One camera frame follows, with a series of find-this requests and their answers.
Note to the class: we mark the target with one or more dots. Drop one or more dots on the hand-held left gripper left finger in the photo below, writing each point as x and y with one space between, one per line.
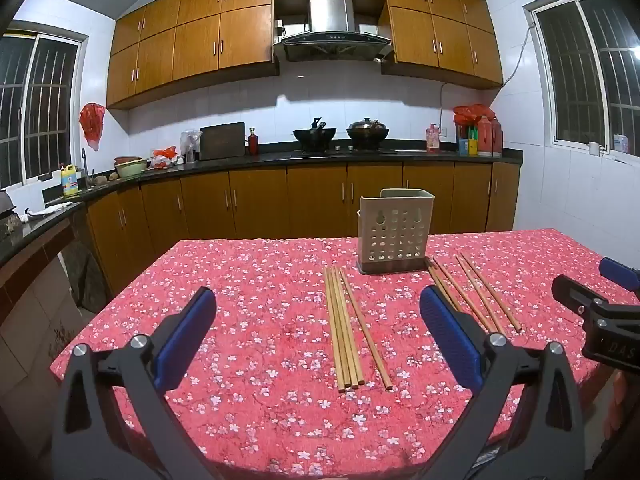
185 340

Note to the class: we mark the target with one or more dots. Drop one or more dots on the small white bottle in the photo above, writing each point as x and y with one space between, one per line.
620 143

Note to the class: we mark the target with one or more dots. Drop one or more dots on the black kitchen countertop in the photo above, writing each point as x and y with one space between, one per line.
225 162

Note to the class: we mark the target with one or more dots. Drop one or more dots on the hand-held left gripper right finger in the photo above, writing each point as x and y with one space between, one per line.
450 340

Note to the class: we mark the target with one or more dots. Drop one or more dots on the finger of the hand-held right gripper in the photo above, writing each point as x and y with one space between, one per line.
620 272
575 295

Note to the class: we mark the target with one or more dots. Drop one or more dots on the crumpled red plastic bag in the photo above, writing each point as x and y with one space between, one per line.
472 111

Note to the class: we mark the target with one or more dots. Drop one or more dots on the tall red bottle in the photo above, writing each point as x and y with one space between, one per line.
497 137
484 137

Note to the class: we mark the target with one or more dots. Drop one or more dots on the small red bottle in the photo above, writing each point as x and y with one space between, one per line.
253 145

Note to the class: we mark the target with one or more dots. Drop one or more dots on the green basin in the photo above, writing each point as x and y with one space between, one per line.
131 169

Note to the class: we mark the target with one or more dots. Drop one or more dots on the white cloth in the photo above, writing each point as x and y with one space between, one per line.
50 208

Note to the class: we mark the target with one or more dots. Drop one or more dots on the beige perforated utensil holder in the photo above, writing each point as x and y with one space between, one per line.
395 235

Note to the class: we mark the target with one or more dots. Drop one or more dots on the metal faucet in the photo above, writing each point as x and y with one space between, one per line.
85 165

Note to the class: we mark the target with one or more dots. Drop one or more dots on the wooden base cabinets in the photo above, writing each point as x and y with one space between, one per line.
260 200

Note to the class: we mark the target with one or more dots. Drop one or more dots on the black wok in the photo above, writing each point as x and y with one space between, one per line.
315 137

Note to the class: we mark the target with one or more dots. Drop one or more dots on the yellow detergent bottle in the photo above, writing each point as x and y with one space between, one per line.
70 180

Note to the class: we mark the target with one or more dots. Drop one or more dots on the pink carton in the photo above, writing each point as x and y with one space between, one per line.
433 141

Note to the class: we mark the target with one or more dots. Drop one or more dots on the dark pot with lid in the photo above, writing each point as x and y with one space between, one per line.
367 132

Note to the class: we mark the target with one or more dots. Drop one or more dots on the dark wooden cutting board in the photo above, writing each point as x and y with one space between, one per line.
222 141

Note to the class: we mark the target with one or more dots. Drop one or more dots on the orange plastic bag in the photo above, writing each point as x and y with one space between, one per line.
164 155

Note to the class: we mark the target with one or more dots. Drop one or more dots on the dark metal pot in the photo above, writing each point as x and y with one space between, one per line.
7 210

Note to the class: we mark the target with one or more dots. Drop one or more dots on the gas stove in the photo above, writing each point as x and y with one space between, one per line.
345 150

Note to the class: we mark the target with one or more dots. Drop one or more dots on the blue and yellow box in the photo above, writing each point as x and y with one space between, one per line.
467 146

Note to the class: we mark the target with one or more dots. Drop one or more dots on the red floral tablecloth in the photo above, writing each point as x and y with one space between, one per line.
250 310

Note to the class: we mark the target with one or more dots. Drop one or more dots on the steel range hood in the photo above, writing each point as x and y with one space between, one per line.
330 15

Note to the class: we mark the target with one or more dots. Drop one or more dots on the clear plastic bag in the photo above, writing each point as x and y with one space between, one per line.
190 145

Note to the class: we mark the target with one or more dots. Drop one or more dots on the hanging red plastic bag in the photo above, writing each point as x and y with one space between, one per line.
92 120

